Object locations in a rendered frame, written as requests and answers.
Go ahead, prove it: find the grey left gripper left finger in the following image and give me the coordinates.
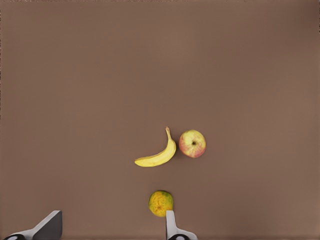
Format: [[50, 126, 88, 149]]
[[1, 210, 63, 240]]

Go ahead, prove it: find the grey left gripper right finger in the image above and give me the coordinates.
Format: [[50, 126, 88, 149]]
[[165, 210, 199, 240]]

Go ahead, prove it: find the yellow green orange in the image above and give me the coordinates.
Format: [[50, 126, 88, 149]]
[[148, 190, 174, 218]]

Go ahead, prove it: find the yellow banana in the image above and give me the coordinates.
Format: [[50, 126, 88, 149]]
[[134, 126, 177, 168]]

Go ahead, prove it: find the red yellow apple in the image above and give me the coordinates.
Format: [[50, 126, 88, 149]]
[[178, 129, 207, 159]]

